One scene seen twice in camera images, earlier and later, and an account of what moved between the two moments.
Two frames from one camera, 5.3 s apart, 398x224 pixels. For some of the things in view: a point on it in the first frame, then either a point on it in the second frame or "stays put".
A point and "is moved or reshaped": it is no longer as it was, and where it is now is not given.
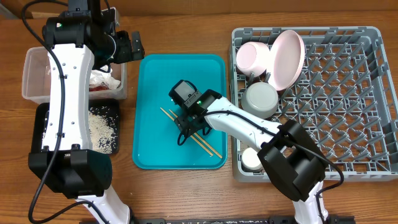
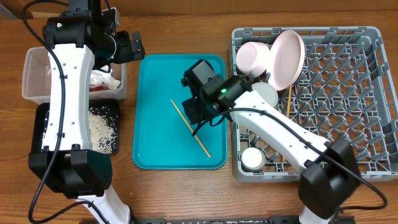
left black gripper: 126,54 stays put
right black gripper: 186,130 → 191,114
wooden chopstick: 172,118 is moved or reshaped
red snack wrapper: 102,86 stays put
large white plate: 286,58 stays put
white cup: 250,160 stays put
